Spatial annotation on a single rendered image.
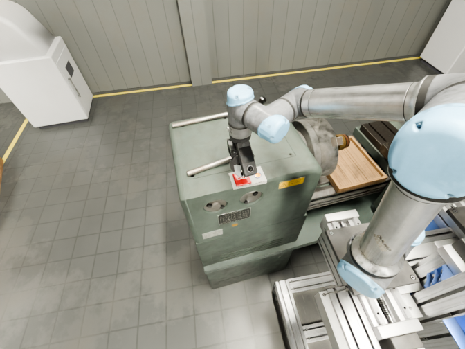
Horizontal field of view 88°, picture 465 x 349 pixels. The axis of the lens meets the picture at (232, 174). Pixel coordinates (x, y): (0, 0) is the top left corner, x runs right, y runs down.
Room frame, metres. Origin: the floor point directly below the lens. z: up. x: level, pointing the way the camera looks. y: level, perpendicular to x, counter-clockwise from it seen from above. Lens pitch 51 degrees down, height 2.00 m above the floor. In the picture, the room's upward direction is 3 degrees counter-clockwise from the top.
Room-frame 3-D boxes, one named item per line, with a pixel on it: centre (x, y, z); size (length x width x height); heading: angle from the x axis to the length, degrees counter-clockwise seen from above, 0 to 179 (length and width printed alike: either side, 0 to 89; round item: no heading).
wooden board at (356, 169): (0.95, -0.68, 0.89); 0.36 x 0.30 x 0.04; 13
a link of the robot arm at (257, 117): (0.53, -0.11, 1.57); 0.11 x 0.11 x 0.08; 40
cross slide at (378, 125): (1.00, -0.98, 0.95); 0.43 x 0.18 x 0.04; 13
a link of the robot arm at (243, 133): (0.59, -0.03, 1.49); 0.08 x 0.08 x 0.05
